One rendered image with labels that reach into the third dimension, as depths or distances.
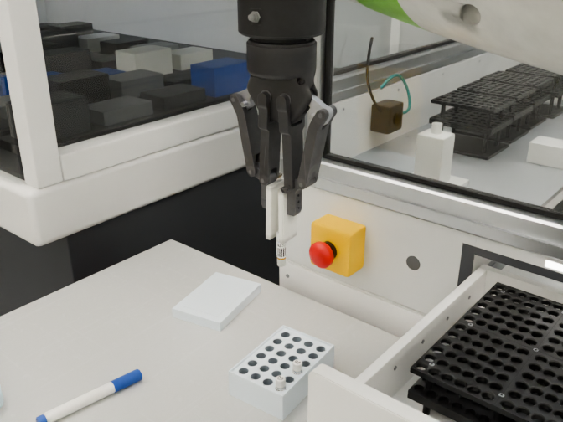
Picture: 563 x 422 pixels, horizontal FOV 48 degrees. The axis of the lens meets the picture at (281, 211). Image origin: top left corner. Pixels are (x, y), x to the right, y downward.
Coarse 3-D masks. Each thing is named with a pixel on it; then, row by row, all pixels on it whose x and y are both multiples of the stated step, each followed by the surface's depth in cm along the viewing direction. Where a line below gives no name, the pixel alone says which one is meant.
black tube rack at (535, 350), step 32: (512, 288) 79; (480, 320) 72; (512, 320) 72; (544, 320) 73; (448, 352) 67; (480, 352) 67; (512, 352) 67; (544, 352) 67; (416, 384) 66; (480, 384) 62; (512, 384) 62; (544, 384) 66; (448, 416) 63; (480, 416) 62
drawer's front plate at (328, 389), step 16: (320, 368) 60; (320, 384) 59; (336, 384) 58; (352, 384) 58; (320, 400) 60; (336, 400) 58; (352, 400) 57; (368, 400) 56; (384, 400) 56; (320, 416) 61; (336, 416) 59; (352, 416) 58; (368, 416) 56; (384, 416) 55; (400, 416) 54; (416, 416) 54
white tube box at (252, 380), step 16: (272, 336) 87; (288, 336) 88; (304, 336) 87; (256, 352) 84; (272, 352) 84; (288, 352) 84; (304, 352) 85; (320, 352) 84; (240, 368) 81; (256, 368) 81; (272, 368) 81; (288, 368) 81; (304, 368) 81; (240, 384) 79; (256, 384) 77; (272, 384) 78; (288, 384) 78; (304, 384) 80; (256, 400) 78; (272, 400) 77; (288, 400) 77
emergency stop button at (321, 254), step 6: (312, 246) 91; (318, 246) 91; (324, 246) 90; (312, 252) 91; (318, 252) 91; (324, 252) 90; (330, 252) 90; (312, 258) 92; (318, 258) 91; (324, 258) 90; (330, 258) 90; (318, 264) 91; (324, 264) 91; (330, 264) 91
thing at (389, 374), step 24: (456, 288) 80; (480, 288) 84; (528, 288) 81; (552, 288) 80; (432, 312) 75; (456, 312) 79; (408, 336) 70; (432, 336) 74; (384, 360) 66; (408, 360) 70; (432, 360) 76; (384, 384) 67; (408, 384) 72
